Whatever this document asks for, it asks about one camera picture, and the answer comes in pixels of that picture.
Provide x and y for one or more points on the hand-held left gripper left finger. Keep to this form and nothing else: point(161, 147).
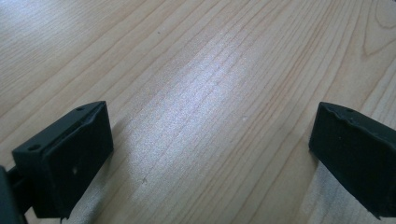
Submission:
point(68, 161)

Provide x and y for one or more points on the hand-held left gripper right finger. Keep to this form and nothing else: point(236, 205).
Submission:
point(358, 161)

